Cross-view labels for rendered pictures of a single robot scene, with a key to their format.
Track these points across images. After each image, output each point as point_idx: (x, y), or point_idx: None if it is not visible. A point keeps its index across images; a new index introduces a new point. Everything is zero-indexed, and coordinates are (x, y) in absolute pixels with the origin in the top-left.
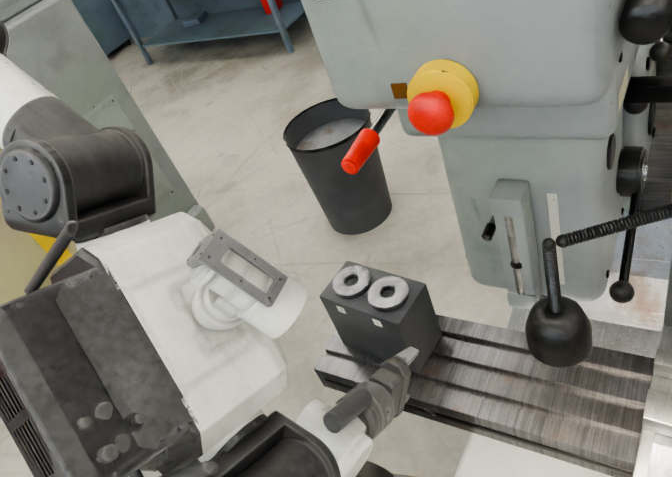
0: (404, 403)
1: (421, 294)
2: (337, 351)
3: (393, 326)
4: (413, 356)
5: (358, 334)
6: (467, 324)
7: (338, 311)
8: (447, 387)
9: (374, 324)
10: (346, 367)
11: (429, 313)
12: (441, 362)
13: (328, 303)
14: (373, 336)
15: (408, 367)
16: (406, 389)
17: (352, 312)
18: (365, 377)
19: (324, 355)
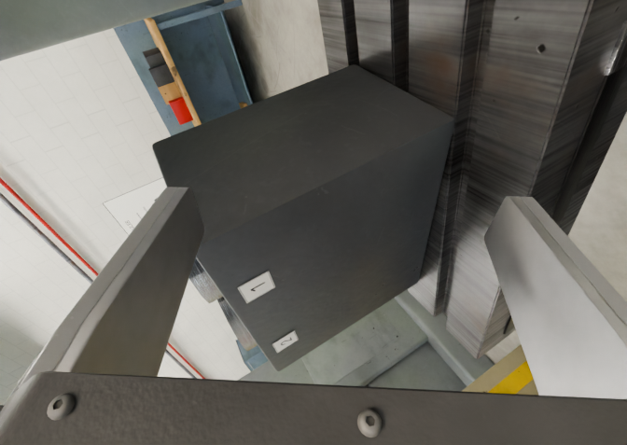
0: (570, 415)
1: (168, 154)
2: (434, 298)
3: (224, 256)
4: (116, 252)
5: (362, 284)
6: (322, 0)
7: (300, 339)
8: None
9: (277, 285)
10: (464, 298)
11: (257, 115)
12: (411, 46)
13: (286, 357)
14: (342, 264)
15: (16, 394)
16: (296, 439)
17: (272, 328)
18: (483, 268)
19: (446, 325)
